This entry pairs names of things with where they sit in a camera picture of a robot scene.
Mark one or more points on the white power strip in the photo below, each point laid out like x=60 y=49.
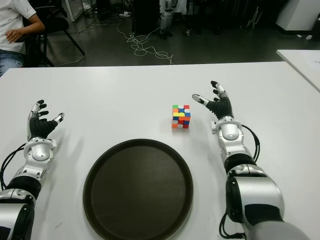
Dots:
x=123 y=14

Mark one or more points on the white side table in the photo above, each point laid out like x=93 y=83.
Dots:
x=300 y=62

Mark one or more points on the person in white shirt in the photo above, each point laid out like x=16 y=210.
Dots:
x=12 y=17

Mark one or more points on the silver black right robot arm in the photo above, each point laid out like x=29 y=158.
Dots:
x=252 y=190

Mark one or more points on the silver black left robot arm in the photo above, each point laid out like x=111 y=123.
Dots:
x=37 y=151

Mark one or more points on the multicolour Rubik's cube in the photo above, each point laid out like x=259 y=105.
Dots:
x=181 y=117

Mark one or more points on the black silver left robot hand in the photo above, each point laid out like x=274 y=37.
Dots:
x=37 y=125

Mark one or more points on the dark brown round plate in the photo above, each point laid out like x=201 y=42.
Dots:
x=138 y=190

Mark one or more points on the white cabinet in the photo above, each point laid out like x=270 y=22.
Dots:
x=300 y=15

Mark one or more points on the black office chair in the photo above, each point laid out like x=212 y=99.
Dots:
x=53 y=25

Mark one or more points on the black floor cabinet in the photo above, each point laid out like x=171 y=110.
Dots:
x=146 y=17

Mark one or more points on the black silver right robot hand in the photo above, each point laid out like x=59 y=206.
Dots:
x=222 y=106

